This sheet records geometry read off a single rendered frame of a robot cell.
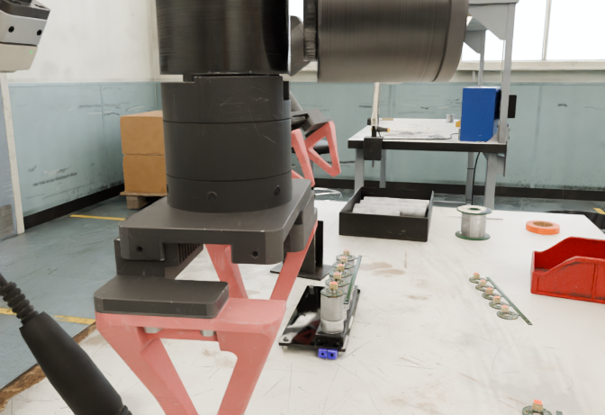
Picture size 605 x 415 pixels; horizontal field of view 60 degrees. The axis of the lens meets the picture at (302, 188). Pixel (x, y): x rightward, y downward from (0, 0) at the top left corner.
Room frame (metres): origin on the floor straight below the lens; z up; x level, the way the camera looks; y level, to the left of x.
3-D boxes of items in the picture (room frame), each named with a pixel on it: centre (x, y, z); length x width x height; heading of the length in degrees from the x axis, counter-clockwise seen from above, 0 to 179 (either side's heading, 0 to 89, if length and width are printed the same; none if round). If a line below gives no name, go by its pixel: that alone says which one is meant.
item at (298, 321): (0.58, -0.03, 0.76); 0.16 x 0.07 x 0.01; 168
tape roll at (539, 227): (0.97, -0.46, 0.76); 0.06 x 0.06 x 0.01
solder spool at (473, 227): (0.93, -0.31, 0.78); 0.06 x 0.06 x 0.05
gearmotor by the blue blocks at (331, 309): (0.52, -0.03, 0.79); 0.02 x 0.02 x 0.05
